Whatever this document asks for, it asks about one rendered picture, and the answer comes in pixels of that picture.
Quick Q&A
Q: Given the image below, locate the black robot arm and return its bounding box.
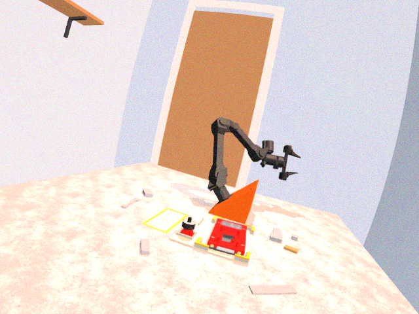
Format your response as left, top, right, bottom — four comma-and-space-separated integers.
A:
208, 117, 279, 204

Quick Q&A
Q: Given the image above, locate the black wheel with grey hub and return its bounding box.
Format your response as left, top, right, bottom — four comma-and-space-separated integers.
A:
181, 218, 196, 230

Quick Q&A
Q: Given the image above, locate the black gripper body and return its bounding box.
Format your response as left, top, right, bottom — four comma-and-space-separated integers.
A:
273, 145, 293, 181

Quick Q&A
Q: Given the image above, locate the orange rectangular bar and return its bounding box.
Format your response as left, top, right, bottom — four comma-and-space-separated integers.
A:
283, 245, 298, 254

